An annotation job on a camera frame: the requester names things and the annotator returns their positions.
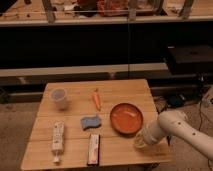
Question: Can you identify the orange ceramic bowl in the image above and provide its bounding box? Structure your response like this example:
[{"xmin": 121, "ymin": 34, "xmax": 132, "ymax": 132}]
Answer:
[{"xmin": 110, "ymin": 103, "xmax": 143, "ymax": 135}]

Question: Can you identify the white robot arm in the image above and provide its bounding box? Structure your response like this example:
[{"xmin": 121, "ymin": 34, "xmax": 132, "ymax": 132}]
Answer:
[{"xmin": 134, "ymin": 110, "xmax": 213, "ymax": 161}]

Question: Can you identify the flat dark rectangular box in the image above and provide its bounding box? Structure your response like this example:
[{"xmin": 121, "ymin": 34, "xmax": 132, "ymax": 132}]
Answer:
[{"xmin": 87, "ymin": 134, "xmax": 100, "ymax": 166}]

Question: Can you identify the blue sponge cloth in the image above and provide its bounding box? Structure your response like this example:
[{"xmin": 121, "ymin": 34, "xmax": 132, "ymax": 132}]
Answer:
[{"xmin": 81, "ymin": 115, "xmax": 101, "ymax": 130}]

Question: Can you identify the orange carrot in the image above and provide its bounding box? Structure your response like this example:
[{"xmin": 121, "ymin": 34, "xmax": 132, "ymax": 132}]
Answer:
[{"xmin": 92, "ymin": 89, "xmax": 101, "ymax": 111}]

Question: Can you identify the white toothpaste tube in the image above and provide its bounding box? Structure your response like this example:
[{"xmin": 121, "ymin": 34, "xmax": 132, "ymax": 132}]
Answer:
[{"xmin": 52, "ymin": 121, "xmax": 65, "ymax": 164}]

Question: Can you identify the clear plastic cup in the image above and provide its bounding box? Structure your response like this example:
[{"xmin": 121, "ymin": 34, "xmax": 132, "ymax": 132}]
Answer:
[{"xmin": 50, "ymin": 88, "xmax": 68, "ymax": 110}]

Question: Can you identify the black box on right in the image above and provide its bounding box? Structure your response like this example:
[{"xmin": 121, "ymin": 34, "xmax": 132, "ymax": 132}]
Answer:
[{"xmin": 166, "ymin": 45, "xmax": 213, "ymax": 74}]

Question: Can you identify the red object on shelf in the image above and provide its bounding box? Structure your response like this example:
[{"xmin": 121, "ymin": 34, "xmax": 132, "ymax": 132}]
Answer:
[{"xmin": 97, "ymin": 0, "xmax": 128, "ymax": 16}]

